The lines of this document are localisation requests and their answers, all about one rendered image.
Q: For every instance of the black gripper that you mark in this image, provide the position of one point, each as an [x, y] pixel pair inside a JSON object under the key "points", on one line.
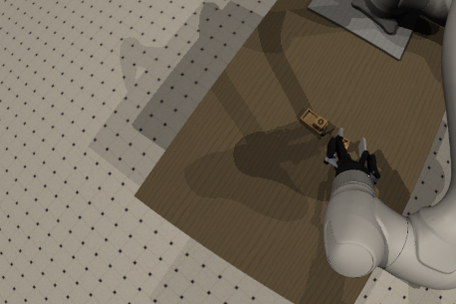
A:
{"points": [[336, 145]]}

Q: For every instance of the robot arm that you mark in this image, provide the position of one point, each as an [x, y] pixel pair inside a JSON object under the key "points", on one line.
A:
{"points": [[359, 229]]}

